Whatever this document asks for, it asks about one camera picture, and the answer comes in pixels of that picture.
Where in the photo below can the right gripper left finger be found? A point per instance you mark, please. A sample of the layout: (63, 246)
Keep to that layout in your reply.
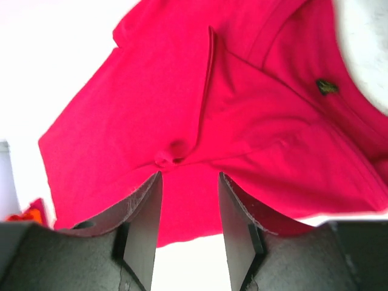
(115, 250)

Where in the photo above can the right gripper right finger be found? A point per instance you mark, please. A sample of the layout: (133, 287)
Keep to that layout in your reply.
(245, 222)

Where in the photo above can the crimson red t shirt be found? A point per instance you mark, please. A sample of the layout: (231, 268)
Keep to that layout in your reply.
(254, 89)

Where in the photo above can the folded red t shirt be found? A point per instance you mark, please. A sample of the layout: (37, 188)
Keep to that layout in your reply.
(47, 219)

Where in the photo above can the orange t shirt in bin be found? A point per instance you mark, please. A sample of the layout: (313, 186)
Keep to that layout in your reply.
(29, 215)

